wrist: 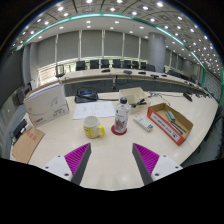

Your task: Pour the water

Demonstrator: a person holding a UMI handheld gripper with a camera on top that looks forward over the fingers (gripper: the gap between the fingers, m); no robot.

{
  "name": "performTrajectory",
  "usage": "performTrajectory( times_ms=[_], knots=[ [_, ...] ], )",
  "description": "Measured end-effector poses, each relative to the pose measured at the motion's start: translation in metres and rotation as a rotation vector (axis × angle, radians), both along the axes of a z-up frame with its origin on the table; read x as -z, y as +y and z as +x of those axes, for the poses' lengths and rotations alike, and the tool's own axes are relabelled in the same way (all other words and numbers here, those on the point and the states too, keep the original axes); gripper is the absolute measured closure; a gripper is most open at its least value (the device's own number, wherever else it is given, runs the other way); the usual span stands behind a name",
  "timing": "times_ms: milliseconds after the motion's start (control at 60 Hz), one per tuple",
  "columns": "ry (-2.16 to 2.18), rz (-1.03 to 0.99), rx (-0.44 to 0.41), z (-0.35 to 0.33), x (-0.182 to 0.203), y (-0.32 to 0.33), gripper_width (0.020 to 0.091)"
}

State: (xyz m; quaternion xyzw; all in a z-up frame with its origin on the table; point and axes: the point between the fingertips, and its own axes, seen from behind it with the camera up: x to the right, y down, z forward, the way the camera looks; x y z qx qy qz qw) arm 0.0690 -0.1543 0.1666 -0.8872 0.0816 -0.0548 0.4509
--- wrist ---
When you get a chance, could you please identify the white open divider box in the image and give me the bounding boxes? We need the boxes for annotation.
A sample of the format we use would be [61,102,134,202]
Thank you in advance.
[118,86,152,115]

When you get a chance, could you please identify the grey-green board eraser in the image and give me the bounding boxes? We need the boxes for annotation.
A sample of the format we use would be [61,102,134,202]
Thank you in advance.
[165,110,177,123]

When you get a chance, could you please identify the row of black desk microphones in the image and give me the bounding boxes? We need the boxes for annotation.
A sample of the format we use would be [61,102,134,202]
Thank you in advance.
[100,68,160,79]

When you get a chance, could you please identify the black power strip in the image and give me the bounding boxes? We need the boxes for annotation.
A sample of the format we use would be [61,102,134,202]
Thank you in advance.
[11,118,28,139]

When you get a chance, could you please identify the white paper sheet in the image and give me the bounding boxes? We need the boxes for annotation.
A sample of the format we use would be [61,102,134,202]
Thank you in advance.
[72,100,117,121]

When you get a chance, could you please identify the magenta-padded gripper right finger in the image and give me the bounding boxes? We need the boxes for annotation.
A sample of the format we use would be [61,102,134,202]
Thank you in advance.
[131,142,184,186]

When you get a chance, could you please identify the clear plastic water bottle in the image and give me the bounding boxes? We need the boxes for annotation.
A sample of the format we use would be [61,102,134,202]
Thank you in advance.
[113,96,131,135]

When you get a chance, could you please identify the white and yellow mug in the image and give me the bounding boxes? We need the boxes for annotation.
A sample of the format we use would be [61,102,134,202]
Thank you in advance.
[82,115,106,139]

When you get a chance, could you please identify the group of ceiling lights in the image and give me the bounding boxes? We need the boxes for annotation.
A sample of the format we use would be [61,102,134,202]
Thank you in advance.
[11,0,224,78]

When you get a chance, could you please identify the brown paper envelope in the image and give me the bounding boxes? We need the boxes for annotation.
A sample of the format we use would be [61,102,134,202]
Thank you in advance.
[11,126,46,165]

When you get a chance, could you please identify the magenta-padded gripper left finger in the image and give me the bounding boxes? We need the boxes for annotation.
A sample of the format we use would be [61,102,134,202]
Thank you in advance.
[43,142,92,186]

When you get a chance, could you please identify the grey box monitor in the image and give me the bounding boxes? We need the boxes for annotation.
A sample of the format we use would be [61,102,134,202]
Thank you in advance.
[13,85,33,107]

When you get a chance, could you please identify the black marker pen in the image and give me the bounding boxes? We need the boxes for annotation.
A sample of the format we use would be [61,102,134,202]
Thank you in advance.
[130,98,147,109]

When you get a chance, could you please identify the row of black office chairs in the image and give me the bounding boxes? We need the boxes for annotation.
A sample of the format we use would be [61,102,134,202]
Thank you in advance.
[54,59,158,78]

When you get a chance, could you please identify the red-edged open cardboard box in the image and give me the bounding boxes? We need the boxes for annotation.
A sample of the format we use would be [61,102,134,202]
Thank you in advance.
[146,102,194,147]

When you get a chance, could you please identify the white remote control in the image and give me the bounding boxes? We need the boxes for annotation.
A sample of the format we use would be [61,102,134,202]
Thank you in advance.
[133,114,155,133]

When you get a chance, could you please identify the large white printed carton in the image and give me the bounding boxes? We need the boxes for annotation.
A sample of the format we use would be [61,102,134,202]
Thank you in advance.
[23,82,70,128]

